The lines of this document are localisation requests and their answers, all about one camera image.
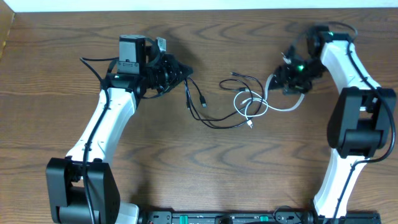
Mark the white USB cable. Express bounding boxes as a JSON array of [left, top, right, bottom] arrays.
[[233, 73, 306, 129]]

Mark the black USB cable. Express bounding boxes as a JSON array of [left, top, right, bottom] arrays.
[[183, 77, 265, 130], [219, 71, 266, 118]]

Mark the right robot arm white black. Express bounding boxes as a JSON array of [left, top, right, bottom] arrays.
[[265, 22, 397, 223]]

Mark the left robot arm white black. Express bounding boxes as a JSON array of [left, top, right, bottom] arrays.
[[45, 54, 193, 223]]

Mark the cardboard panel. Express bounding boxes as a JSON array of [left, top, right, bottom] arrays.
[[0, 0, 15, 57]]

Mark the black left camera cable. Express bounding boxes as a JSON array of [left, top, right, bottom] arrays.
[[79, 56, 121, 224]]

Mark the black camera cable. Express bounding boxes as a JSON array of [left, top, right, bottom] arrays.
[[79, 56, 121, 224], [328, 21, 397, 224]]

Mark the black right camera cable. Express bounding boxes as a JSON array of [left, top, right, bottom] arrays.
[[328, 21, 397, 224]]

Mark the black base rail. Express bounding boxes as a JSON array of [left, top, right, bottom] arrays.
[[137, 209, 382, 224]]

